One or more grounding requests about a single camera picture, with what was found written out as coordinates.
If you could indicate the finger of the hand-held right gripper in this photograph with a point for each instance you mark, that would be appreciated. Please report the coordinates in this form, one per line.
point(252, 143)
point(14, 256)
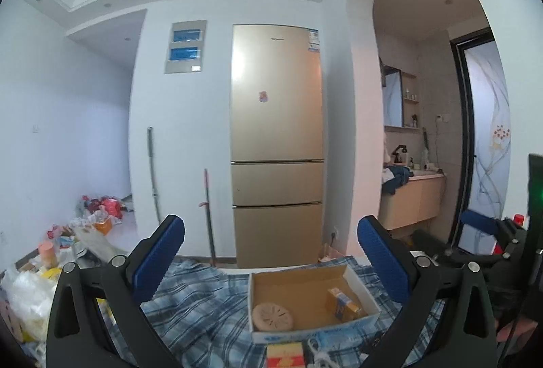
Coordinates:
point(428, 241)
point(479, 220)

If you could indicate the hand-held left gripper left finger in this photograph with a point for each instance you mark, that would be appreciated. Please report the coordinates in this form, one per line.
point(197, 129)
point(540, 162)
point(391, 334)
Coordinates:
point(159, 253)

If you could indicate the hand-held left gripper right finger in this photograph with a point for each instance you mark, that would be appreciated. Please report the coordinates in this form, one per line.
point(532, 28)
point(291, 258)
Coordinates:
point(382, 257)

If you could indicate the white cardboard box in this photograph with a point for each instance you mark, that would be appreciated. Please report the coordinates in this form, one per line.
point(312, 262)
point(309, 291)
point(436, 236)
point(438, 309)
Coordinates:
point(305, 287)

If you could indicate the red and beige small box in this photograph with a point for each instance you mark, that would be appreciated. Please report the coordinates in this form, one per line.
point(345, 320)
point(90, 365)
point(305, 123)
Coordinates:
point(285, 356)

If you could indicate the person's right hand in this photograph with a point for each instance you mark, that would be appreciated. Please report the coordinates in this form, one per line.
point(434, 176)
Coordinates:
point(524, 332)

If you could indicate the red soda bottle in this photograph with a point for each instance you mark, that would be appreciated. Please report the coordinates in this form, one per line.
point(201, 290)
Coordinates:
point(518, 219)

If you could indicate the beige bathroom vanity cabinet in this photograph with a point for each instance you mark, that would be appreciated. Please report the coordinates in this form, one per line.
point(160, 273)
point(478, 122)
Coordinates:
point(418, 198)

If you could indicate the orange and blue small box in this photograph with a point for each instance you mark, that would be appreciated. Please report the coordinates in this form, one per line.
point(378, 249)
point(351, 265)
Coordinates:
point(343, 303)

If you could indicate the blue plaid cloth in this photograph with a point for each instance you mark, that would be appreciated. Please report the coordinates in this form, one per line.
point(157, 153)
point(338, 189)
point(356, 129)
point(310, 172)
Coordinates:
point(203, 308)

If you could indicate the dark blue garment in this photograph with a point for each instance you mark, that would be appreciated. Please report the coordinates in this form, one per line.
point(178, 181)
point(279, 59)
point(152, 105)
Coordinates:
point(396, 177)

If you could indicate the black framed glass door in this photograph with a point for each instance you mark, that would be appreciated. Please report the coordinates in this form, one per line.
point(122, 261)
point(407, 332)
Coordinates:
point(483, 130)

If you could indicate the black faucet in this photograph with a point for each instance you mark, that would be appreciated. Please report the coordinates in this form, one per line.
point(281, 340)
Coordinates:
point(398, 154)

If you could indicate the orange plastic jar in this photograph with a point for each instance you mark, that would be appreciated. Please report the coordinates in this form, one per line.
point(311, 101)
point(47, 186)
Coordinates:
point(47, 254)

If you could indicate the round beige perforated disc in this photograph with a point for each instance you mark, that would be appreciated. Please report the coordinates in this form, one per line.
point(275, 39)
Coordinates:
point(272, 317)

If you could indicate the white plastic bag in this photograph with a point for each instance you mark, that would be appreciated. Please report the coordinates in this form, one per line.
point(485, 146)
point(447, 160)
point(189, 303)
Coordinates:
point(25, 300)

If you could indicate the bathroom mirror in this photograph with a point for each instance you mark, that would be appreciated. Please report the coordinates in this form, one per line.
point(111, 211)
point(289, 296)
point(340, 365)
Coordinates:
point(392, 99)

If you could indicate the gold three-door refrigerator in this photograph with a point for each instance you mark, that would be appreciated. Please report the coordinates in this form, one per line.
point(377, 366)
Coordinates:
point(275, 130)

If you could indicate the grey electrical panel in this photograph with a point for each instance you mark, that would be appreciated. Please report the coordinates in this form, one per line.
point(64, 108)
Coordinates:
point(185, 48)

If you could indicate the white wall socket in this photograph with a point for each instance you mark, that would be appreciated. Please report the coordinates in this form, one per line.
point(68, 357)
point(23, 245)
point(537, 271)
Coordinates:
point(334, 233)

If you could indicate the bathroom wall socket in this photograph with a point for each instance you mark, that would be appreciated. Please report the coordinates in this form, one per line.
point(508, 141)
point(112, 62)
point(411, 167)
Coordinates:
point(443, 117)

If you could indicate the wooden wall niche shelf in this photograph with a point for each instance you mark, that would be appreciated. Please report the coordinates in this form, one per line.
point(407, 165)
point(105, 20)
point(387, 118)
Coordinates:
point(410, 101)

